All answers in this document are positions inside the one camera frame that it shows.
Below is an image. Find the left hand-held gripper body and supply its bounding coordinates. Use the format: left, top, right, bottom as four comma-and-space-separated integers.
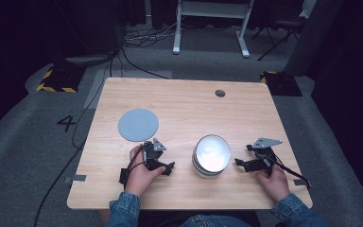
141, 137, 168, 173

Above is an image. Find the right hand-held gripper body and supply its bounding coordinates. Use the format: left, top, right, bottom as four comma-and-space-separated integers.
245, 137, 284, 176

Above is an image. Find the white striped cup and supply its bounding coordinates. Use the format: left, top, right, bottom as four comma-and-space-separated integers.
191, 133, 233, 180

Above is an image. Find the person's left hand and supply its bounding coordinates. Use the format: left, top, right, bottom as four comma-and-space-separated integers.
124, 144, 167, 199

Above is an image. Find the person's right hand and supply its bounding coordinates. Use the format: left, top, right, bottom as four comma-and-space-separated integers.
254, 163, 291, 204

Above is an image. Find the grey round coaster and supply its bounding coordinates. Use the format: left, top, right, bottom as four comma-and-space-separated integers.
117, 108, 160, 143

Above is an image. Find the grey tape strip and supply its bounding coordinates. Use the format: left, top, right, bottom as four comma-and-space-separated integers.
292, 178, 312, 187
63, 173, 88, 184

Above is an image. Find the person's lap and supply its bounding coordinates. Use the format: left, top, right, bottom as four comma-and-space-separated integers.
179, 214, 253, 227

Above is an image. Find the yellow-black striped stand base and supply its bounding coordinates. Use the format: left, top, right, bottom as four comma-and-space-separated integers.
259, 70, 303, 97
35, 63, 87, 95

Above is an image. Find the black folding chair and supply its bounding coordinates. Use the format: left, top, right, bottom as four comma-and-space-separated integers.
251, 12, 304, 61

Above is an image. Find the grey pillar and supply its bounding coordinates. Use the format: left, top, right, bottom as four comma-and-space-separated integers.
284, 0, 345, 78

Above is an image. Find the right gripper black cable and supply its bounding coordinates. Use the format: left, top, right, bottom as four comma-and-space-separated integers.
272, 156, 312, 191

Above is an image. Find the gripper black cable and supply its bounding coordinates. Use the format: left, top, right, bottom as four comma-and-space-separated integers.
118, 150, 147, 187
272, 156, 312, 191

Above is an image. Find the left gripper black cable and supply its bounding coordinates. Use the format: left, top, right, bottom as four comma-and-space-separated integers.
118, 150, 147, 187

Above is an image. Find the long black floor cable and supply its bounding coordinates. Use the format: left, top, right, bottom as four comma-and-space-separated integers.
32, 46, 125, 227

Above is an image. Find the bundle of floor cables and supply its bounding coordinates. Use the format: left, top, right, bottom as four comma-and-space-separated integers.
122, 22, 183, 49

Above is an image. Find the white desk frame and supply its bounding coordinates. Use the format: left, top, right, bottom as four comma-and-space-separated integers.
172, 0, 255, 59

